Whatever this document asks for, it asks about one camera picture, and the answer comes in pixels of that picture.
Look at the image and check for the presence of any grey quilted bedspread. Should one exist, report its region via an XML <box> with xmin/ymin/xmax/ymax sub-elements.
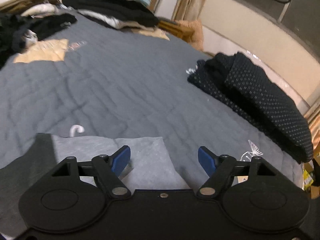
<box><xmin>1</xmin><ymin>15</ymin><xmax>303</xmax><ymax>188</ymax></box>

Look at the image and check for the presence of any brown folded garment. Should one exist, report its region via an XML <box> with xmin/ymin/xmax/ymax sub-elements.
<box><xmin>1</xmin><ymin>0</ymin><xmax>60</xmax><ymax>14</ymax></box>

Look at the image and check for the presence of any black clothes pile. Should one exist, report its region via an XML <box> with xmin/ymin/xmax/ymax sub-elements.
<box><xmin>1</xmin><ymin>13</ymin><xmax>76</xmax><ymax>67</ymax></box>

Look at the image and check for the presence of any wooden bedside table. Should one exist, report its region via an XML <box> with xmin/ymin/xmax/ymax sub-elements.
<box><xmin>158</xmin><ymin>20</ymin><xmax>194</xmax><ymax>41</ymax></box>

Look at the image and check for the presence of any grey sweatshirt with dark collar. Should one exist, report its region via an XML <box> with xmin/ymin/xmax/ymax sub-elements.
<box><xmin>1</xmin><ymin>134</ymin><xmax>188</xmax><ymax>239</ymax></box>

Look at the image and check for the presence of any dark dotted folded garment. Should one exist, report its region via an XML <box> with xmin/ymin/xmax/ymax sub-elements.
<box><xmin>188</xmin><ymin>52</ymin><xmax>313</xmax><ymax>163</ymax></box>

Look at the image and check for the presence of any stack of folded clothes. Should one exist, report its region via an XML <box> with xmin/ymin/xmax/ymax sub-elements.
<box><xmin>62</xmin><ymin>0</ymin><xmax>159</xmax><ymax>29</ymax></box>

